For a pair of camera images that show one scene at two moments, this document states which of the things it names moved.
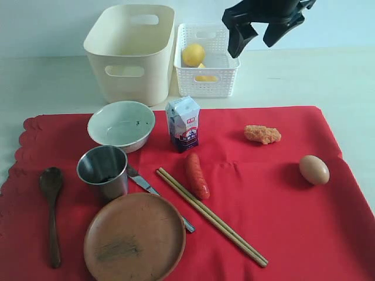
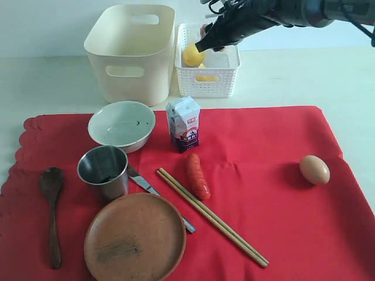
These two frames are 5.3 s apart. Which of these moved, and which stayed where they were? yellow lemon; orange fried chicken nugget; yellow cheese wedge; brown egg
Moved: orange fried chicken nugget
Stayed: yellow lemon; yellow cheese wedge; brown egg
